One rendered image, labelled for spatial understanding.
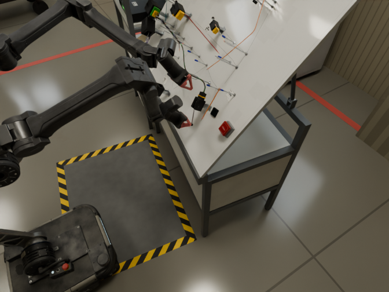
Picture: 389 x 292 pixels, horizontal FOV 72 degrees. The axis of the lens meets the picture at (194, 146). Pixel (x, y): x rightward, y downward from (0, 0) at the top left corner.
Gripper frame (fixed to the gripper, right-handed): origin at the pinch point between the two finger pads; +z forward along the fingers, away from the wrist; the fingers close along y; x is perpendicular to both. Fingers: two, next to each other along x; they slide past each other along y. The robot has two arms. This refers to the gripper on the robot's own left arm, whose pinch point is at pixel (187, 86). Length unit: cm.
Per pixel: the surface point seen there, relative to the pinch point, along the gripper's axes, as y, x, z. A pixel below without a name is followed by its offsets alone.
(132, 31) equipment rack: 98, -7, 4
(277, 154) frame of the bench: -22, -11, 61
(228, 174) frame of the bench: -19, 16, 46
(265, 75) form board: -22.1, -25.2, 8.2
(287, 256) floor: -43, 29, 137
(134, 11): 104, -18, -2
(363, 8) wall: 75, -197, 145
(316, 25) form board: -31, -46, -1
